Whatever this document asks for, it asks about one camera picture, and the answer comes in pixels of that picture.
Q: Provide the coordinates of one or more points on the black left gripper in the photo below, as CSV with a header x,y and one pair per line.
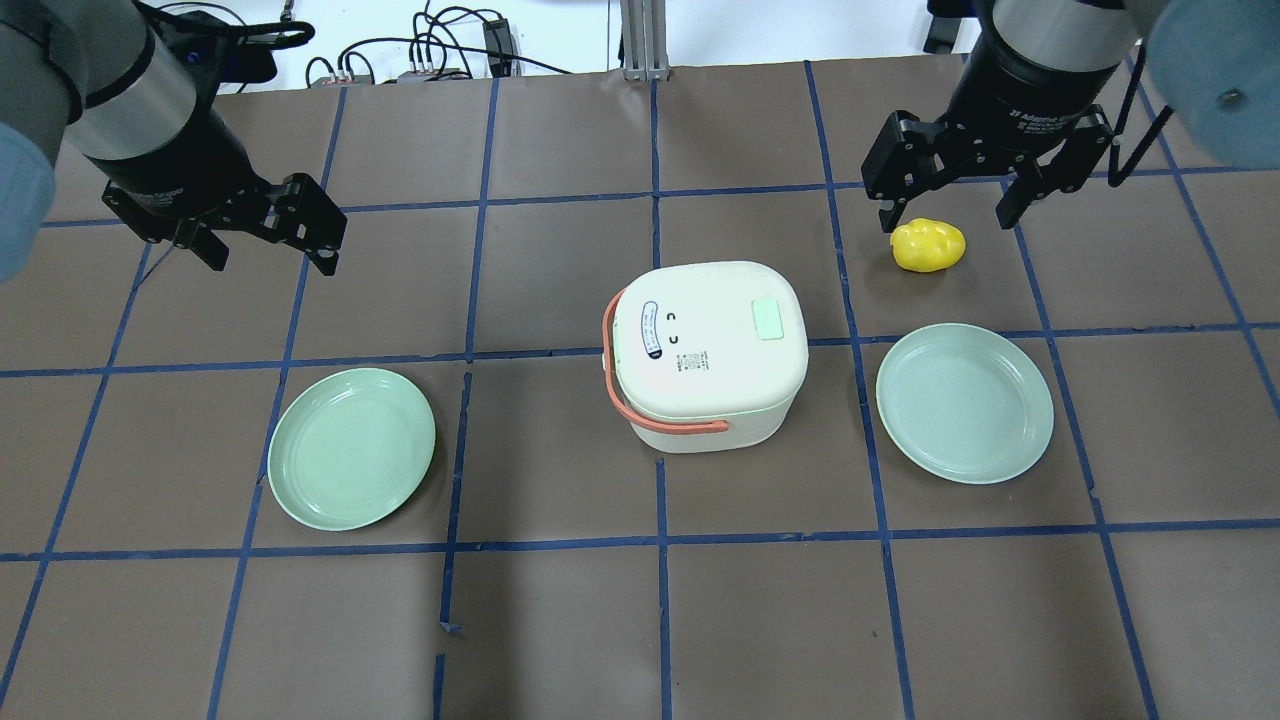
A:
x,y
183,163

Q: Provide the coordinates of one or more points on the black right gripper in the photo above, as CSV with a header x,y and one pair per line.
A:
x,y
1020,97

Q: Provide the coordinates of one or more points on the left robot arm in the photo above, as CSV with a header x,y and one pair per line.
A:
x,y
131,88

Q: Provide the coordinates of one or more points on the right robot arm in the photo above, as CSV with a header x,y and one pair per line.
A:
x,y
1211,64

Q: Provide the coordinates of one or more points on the left green plate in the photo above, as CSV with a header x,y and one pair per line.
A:
x,y
351,449

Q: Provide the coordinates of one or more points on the green plate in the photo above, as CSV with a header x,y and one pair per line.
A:
x,y
351,449
965,404

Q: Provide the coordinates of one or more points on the right green plate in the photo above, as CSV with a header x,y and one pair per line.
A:
x,y
965,404

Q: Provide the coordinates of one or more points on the aluminium frame post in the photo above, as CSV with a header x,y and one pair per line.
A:
x,y
644,54

